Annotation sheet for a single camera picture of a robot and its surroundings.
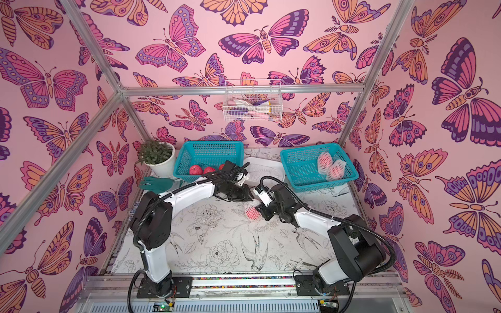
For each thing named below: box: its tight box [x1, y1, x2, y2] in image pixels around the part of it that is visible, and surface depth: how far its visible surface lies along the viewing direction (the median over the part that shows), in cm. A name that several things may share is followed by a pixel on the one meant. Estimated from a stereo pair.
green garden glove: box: [138, 176, 174, 195], surface depth 108 cm
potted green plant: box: [138, 139, 177, 179], surface depth 100 cm
